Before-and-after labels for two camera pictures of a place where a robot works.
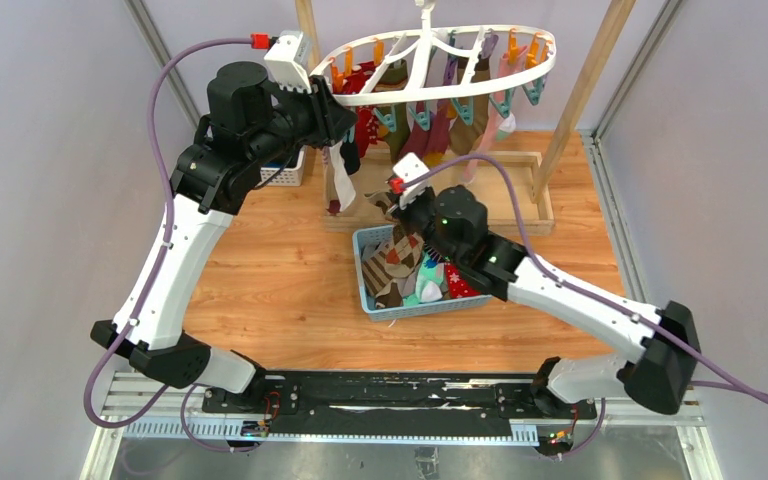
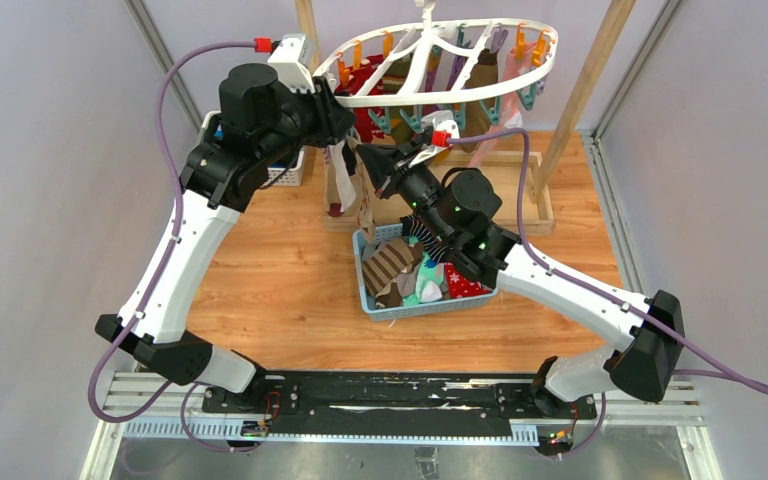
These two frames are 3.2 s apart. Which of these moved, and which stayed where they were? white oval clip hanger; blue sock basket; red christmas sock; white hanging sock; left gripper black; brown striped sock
Moved: white oval clip hanger; brown striped sock
Stayed: left gripper black; red christmas sock; white hanging sock; blue sock basket
